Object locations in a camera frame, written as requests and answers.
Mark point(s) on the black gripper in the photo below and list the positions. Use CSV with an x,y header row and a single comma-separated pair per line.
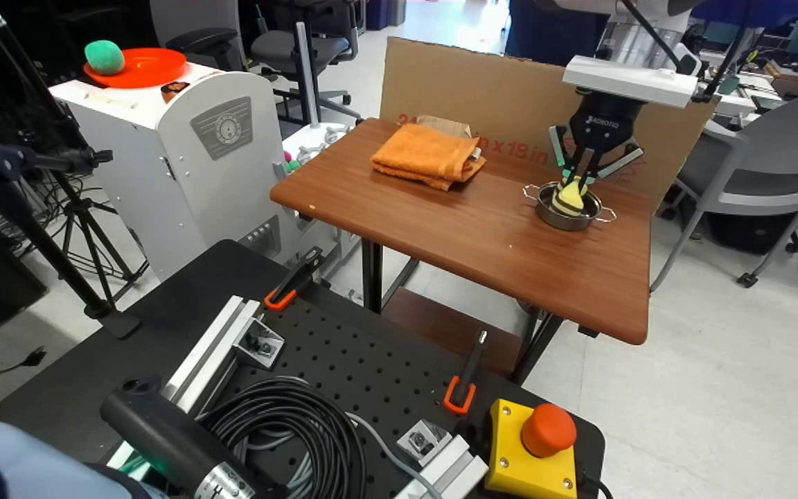
x,y
605,124

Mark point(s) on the yellow sponge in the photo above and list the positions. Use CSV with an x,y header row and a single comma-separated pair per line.
x,y
568,197

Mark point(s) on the light blue padded object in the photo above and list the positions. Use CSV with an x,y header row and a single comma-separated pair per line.
x,y
13,460

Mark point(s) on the brown cardboard board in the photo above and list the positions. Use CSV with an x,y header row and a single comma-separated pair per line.
x,y
482,93

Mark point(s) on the folded orange cloth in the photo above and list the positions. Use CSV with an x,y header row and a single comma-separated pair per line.
x,y
425,154

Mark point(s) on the grey plastic chair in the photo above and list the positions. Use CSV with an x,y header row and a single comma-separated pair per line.
x,y
769,155

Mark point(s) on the grey metal pole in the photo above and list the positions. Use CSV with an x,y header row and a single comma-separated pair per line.
x,y
305,73

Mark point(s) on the yellow emergency stop box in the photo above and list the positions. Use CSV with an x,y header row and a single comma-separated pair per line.
x,y
528,453

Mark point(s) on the black office chair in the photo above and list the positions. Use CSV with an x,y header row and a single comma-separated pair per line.
x,y
312,41

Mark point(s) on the black perforated mounting board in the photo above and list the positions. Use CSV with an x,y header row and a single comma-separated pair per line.
x,y
345,355

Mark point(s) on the white robot controller cabinet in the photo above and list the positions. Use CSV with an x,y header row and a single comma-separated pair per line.
x,y
187,166

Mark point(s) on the orange plastic plate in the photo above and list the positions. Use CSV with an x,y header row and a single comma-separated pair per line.
x,y
146,68

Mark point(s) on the green ball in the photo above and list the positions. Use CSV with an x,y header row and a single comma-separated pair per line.
x,y
103,57

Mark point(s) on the small metal corner bracket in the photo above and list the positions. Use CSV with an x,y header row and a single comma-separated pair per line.
x,y
262,343
425,442

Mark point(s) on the short aluminium extrusion rail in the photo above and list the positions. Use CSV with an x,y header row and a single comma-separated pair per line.
x,y
450,472

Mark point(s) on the long aluminium extrusion rail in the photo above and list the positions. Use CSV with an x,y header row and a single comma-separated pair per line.
x,y
219,355

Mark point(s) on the black cylindrical mount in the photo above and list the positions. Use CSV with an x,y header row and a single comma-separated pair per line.
x,y
164,434

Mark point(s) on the black camera tripod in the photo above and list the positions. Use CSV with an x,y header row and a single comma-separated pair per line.
x,y
47,210

